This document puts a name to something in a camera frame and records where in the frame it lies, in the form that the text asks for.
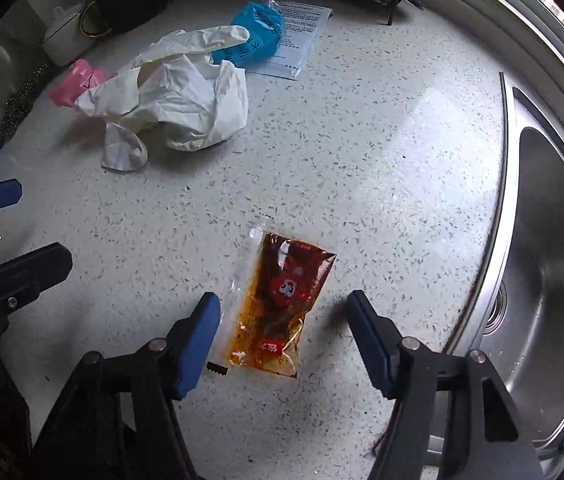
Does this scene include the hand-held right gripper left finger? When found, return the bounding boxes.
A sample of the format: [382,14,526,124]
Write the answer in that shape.
[32,291,223,480]

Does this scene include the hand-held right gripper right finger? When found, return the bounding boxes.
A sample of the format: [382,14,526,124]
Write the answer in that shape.
[347,290,545,480]

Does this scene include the red sauce packet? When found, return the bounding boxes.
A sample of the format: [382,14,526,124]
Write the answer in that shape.
[227,227,337,380]

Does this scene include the steel wool scrubber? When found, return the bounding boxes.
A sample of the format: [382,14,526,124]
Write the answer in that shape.
[0,62,55,141]

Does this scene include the pink plastic wrapper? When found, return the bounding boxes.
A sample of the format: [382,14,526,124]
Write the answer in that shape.
[50,58,107,108]

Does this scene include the white ceramic jar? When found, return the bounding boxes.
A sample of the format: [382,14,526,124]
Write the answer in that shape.
[42,4,97,67]

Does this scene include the stainless steel sink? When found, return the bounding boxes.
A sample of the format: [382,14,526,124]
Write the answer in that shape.
[427,71,564,466]

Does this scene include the blue plastic packet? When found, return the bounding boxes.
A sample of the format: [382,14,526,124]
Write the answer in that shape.
[212,1,287,68]

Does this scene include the flat printed plastic packet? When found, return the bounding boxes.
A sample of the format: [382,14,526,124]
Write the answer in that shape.
[244,0,334,82]

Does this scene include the black mug with gold handle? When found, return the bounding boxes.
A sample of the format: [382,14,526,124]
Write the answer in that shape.
[82,0,169,38]

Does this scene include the white window frame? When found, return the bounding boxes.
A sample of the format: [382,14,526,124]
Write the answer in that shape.
[437,0,564,111]

